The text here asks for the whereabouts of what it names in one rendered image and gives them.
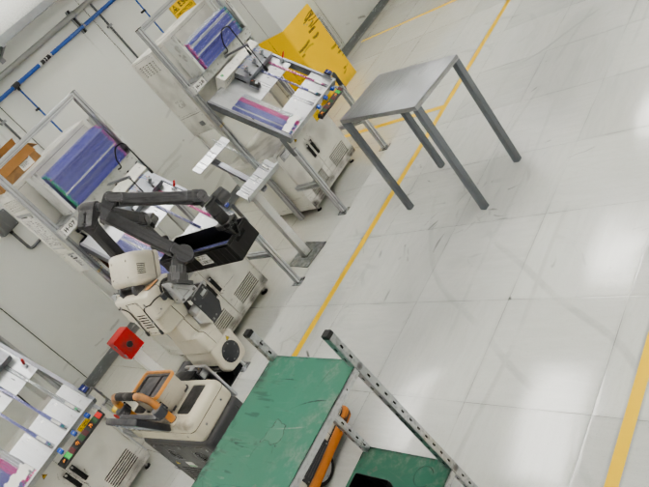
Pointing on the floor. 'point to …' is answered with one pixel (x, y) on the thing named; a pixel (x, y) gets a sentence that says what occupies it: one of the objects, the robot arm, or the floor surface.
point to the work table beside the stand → (378, 95)
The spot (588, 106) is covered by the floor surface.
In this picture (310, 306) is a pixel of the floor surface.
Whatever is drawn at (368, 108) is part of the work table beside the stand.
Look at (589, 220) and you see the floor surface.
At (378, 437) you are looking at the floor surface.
